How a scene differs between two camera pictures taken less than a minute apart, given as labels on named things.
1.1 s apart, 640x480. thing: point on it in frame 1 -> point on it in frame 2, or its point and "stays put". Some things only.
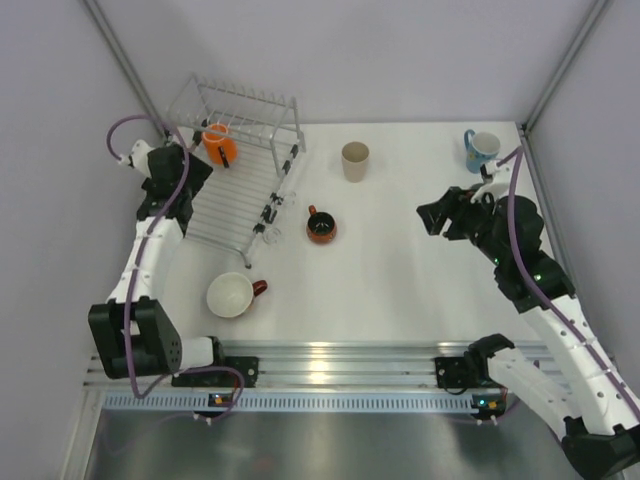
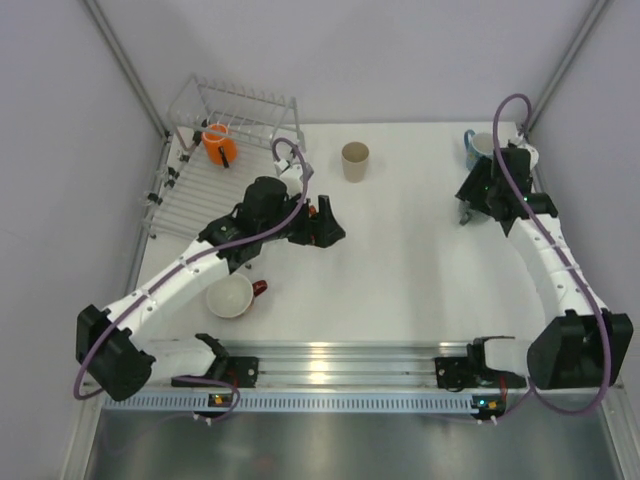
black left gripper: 201,167 -> 314,228
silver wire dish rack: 250,139 stays put
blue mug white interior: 480,147 stays put
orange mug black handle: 221,149 stays put
